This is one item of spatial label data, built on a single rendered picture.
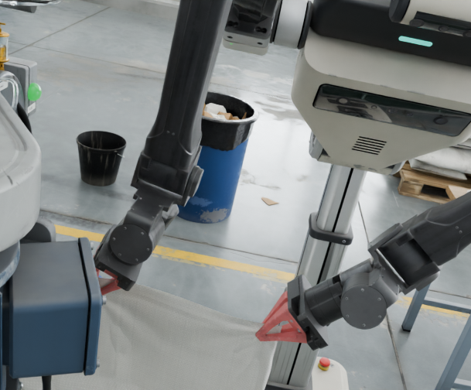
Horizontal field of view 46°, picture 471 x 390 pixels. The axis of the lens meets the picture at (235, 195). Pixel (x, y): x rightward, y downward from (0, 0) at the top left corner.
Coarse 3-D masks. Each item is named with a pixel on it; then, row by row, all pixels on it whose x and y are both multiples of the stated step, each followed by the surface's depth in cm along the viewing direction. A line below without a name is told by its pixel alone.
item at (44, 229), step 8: (40, 216) 54; (40, 224) 53; (48, 224) 53; (32, 232) 53; (40, 232) 53; (48, 232) 53; (24, 240) 54; (32, 240) 54; (40, 240) 54; (48, 240) 54
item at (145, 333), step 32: (128, 320) 88; (160, 320) 86; (192, 320) 84; (224, 320) 83; (128, 352) 91; (160, 352) 89; (192, 352) 87; (224, 352) 86; (256, 352) 85; (32, 384) 93; (64, 384) 93; (96, 384) 94; (128, 384) 94; (160, 384) 92; (192, 384) 90; (224, 384) 88; (256, 384) 88
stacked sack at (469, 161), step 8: (432, 152) 395; (440, 152) 395; (448, 152) 396; (456, 152) 398; (464, 152) 402; (424, 160) 392; (432, 160) 392; (440, 160) 391; (448, 160) 392; (456, 160) 392; (464, 160) 393; (448, 168) 394; (456, 168) 392; (464, 168) 392
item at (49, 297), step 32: (32, 256) 50; (64, 256) 51; (32, 288) 46; (64, 288) 47; (96, 288) 47; (32, 320) 45; (64, 320) 46; (96, 320) 47; (32, 352) 47; (64, 352) 48; (96, 352) 49
